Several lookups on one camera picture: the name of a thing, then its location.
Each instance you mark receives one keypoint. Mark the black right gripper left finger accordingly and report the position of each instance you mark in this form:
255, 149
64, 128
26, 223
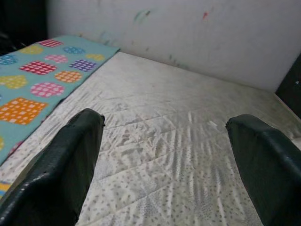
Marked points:
54, 176

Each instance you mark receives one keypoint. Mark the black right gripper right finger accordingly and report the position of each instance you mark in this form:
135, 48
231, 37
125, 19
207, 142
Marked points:
270, 176

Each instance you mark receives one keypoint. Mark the teal colourful patterned mat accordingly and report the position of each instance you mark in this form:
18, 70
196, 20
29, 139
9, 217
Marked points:
35, 70

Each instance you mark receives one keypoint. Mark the white quilted mattress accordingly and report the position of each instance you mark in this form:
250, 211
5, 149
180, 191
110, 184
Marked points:
164, 106

